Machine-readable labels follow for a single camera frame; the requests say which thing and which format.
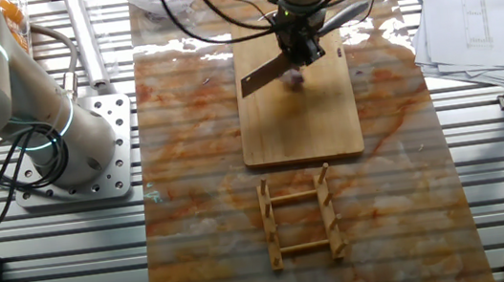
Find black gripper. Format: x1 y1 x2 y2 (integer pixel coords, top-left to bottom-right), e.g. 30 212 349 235
270 1 329 71

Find steel cleaver knife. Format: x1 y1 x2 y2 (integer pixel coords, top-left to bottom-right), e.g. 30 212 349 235
231 0 381 98

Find large red onion chunk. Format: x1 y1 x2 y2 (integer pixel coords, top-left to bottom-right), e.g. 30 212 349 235
279 66 307 94

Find wooden cutting board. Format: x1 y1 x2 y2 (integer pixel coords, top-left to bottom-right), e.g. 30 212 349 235
225 0 366 171

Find wooden peg knife rack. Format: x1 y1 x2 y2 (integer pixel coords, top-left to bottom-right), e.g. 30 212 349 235
253 161 353 274

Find orange marble pattern mat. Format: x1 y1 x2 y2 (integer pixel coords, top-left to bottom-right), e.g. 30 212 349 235
111 0 495 282

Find clear plastic orange container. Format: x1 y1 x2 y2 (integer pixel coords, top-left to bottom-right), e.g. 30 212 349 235
0 0 35 59

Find orange fruit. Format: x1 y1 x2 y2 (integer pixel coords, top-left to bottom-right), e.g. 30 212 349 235
0 0 27 27
10 26 33 54

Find black gripper cable bundle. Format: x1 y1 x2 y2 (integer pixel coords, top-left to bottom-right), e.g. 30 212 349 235
156 0 396 54

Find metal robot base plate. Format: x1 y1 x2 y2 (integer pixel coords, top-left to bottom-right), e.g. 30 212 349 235
4 91 142 211

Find grey hose with connector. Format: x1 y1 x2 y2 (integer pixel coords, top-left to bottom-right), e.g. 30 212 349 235
28 17 84 105

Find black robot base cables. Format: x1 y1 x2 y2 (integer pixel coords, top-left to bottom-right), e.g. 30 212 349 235
0 125 75 240

